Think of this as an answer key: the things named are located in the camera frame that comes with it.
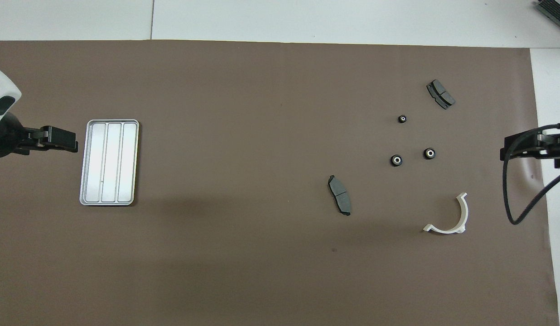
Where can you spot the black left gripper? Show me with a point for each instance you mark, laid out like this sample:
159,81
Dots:
8,138

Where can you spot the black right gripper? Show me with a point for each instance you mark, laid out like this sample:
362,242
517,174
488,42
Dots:
552,145

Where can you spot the silver metal tray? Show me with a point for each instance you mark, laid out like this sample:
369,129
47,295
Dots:
110,163

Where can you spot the dark grey brake pad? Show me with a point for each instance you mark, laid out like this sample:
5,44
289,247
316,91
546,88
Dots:
340,194
441,93

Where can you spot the white semicircular plastic clamp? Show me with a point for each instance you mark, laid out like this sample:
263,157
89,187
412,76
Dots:
445,230

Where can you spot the dark ribbed metal block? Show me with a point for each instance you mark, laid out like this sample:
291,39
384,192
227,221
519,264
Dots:
556,11

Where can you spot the brown paper table mat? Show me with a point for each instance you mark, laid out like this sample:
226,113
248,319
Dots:
262,249

